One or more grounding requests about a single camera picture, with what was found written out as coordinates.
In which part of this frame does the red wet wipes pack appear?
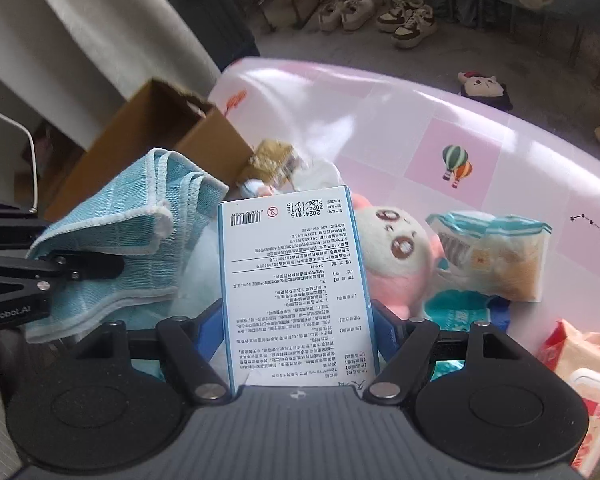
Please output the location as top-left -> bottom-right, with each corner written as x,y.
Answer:
538,320 -> 600,479

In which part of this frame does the brown cardboard box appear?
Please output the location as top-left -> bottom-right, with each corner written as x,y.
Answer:
43,79 -> 253,222

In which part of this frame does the pink patterned table mat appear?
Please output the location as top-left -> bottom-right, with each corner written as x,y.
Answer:
211,58 -> 600,356

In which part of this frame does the white sneaker pair left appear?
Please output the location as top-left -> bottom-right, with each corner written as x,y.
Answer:
317,0 -> 375,32

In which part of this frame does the white cable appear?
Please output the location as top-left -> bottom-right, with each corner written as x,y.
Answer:
0,102 -> 41,214

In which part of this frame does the white blue printed box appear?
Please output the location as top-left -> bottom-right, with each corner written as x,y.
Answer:
218,185 -> 379,392

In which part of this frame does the pink plush doll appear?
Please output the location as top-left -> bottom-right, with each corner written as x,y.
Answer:
351,194 -> 443,320

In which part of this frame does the light blue checkered towel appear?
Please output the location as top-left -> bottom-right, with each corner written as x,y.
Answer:
24,148 -> 228,344

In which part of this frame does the plush slipper on floor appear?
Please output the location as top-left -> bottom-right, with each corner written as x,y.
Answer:
457,72 -> 513,113

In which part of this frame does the brown white sneaker pair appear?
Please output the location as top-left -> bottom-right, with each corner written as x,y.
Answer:
376,0 -> 438,50

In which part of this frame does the blue white snack bag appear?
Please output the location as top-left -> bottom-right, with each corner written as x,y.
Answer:
427,211 -> 553,304

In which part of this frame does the blue wet wipes pack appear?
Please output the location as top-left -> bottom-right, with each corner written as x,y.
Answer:
421,288 -> 512,384

